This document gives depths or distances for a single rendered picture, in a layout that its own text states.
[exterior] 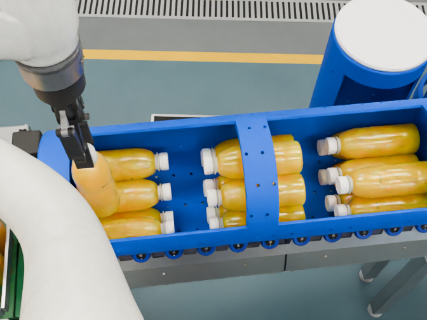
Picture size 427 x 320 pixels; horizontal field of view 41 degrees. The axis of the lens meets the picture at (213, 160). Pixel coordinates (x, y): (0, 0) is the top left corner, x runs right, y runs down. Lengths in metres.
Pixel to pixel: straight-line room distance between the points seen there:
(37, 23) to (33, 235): 0.31
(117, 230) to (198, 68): 1.72
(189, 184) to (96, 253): 0.97
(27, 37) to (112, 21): 2.37
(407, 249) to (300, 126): 0.42
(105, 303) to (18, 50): 0.40
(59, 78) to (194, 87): 2.00
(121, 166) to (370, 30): 0.81
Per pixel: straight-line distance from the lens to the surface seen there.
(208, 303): 2.28
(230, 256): 1.37
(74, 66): 0.78
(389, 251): 1.50
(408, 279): 1.94
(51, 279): 0.42
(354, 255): 1.47
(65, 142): 0.88
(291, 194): 1.20
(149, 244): 1.17
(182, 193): 1.38
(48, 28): 0.71
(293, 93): 2.78
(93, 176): 1.03
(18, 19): 0.69
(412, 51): 1.64
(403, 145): 1.34
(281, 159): 1.18
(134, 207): 1.25
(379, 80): 1.60
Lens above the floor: 2.20
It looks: 60 degrees down
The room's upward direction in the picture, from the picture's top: 2 degrees clockwise
